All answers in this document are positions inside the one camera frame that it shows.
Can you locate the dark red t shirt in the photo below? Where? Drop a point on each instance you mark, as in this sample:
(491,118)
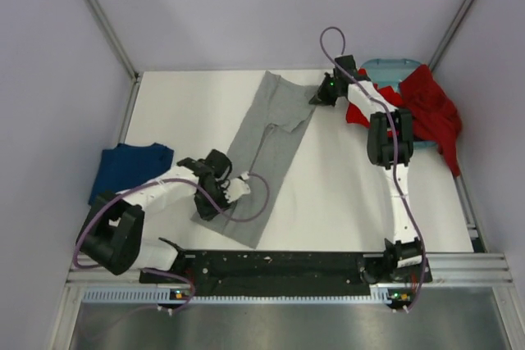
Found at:
(435,117)

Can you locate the right aluminium corner post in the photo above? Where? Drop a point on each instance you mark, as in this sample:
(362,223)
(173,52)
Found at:
(450,33)

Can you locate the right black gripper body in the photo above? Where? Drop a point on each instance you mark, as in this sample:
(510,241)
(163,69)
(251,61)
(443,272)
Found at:
(327,93)

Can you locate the aluminium frame rail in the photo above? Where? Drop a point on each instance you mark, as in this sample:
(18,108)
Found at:
(447,269)

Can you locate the aluminium corner post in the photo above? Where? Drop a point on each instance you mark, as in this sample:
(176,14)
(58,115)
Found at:
(96,10)
(450,33)

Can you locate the left aluminium corner post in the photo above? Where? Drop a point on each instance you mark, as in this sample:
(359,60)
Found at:
(96,10)

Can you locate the grey t shirt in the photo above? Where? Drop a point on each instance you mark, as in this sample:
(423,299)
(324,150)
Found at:
(265,144)

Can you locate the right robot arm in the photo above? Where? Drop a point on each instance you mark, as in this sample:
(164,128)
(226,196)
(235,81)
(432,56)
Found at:
(389,147)

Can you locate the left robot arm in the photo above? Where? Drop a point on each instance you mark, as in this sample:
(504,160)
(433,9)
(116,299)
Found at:
(112,235)

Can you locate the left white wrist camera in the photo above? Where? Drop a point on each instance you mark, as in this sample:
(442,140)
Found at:
(237,187)

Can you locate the grey slotted cable duct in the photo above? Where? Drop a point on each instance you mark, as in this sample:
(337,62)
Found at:
(115,295)

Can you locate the teal plastic basket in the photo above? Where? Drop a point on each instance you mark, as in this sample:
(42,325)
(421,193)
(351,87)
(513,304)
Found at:
(387,74)

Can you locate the folded blue t shirt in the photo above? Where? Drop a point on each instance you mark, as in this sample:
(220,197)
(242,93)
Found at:
(126,166)

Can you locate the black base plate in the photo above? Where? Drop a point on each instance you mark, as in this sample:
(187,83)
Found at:
(292,274)

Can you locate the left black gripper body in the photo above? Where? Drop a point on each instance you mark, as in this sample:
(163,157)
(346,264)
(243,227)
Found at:
(216,192)

